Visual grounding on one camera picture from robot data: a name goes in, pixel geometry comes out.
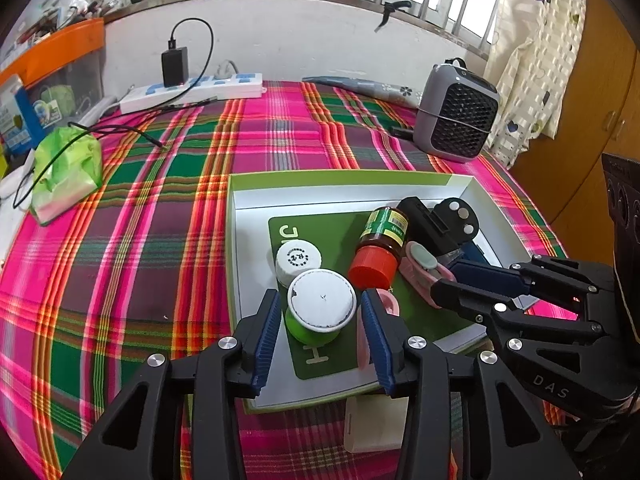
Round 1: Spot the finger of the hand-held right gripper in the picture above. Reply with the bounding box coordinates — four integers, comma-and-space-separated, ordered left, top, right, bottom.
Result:
451, 255, 615, 302
430, 278, 607, 357

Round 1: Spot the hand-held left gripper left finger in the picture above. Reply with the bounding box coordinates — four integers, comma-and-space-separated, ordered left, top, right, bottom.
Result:
60, 289, 283, 480

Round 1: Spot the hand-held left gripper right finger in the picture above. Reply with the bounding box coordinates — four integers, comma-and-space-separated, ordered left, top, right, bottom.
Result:
360, 287, 581, 480

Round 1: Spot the pink clip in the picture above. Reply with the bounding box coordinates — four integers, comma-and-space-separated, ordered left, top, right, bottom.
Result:
400, 241, 456, 306
356, 289, 401, 368

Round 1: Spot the blue card reader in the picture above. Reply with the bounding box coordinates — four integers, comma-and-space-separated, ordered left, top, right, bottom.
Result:
452, 242, 490, 263

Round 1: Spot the green white round holder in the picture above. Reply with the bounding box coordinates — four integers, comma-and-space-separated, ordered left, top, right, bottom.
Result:
285, 270, 358, 346

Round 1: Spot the black clear-lens light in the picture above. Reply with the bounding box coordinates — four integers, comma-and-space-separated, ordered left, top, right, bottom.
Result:
397, 197, 463, 261

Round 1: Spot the small white bottle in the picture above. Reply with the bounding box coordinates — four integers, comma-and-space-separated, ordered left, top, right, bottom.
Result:
275, 240, 323, 288

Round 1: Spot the brown bottle red cap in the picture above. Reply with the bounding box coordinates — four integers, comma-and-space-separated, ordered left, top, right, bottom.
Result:
347, 206, 411, 291

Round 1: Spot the green cardboard box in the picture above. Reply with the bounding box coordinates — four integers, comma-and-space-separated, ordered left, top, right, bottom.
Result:
226, 171, 538, 415

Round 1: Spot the white power adapter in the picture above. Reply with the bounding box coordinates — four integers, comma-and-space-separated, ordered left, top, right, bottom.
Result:
344, 397, 406, 453

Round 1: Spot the plaid tablecloth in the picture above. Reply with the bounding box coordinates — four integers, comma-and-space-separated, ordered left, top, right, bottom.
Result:
0, 80, 581, 480

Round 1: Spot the grey fan heater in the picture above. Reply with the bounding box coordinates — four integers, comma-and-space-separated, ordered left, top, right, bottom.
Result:
414, 57, 501, 163

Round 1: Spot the patterned curtain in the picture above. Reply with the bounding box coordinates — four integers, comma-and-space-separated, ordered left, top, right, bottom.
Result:
487, 0, 588, 168

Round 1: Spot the wooden wardrobe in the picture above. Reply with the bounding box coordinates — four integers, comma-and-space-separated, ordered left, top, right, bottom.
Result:
510, 0, 640, 261

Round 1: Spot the white power strip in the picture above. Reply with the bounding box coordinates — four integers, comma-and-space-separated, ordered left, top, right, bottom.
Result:
120, 72, 264, 115

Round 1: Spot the green tissue pack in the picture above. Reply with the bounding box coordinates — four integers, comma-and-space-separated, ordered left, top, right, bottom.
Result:
30, 127, 104, 224

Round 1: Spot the black charger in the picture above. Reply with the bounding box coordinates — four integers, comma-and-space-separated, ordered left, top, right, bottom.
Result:
161, 47, 190, 88

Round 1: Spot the white plastic object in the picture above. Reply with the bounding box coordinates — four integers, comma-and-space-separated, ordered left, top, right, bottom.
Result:
0, 152, 36, 196

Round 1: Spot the blue carton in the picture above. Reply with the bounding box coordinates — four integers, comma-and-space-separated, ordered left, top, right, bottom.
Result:
0, 74, 43, 156

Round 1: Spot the orange lid storage container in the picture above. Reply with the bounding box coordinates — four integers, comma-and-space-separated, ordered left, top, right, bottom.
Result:
0, 17, 106, 126

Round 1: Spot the pile of windowsill clutter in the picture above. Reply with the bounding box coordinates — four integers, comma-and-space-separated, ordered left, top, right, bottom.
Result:
15, 0, 126, 36

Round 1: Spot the black strap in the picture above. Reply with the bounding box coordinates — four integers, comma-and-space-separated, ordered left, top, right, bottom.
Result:
376, 0, 413, 31

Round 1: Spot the black charging cable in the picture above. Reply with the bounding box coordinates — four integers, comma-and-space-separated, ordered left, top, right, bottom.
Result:
13, 19, 215, 211

